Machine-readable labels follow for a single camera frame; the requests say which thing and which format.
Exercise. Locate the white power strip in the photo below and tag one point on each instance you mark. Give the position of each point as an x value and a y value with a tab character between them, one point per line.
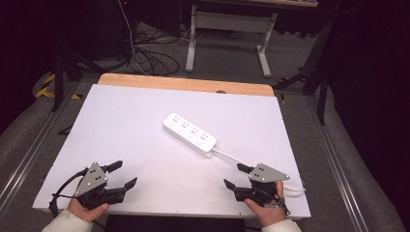
189	135

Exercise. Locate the black metal stand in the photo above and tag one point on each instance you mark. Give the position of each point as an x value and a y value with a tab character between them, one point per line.
311	72
59	75

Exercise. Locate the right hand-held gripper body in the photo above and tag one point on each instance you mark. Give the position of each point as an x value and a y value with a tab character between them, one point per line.
266	175

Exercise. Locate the white metal desk frame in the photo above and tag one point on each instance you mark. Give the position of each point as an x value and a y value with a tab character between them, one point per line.
229	22

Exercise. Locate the person's right hand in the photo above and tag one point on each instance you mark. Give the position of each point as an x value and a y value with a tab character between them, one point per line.
267	213

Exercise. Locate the white foam board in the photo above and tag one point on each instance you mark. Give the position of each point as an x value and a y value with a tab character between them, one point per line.
167	167

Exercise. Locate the person's left hand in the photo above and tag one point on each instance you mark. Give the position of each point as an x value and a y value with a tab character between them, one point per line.
86	211

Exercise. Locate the aluminium floor rail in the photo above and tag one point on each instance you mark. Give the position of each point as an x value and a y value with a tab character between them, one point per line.
29	161
338	167

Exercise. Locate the yellow black floor tape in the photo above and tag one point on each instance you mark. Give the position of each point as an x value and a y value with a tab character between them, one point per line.
48	87

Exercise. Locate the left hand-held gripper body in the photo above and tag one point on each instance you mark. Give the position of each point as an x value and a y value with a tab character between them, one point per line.
92	182

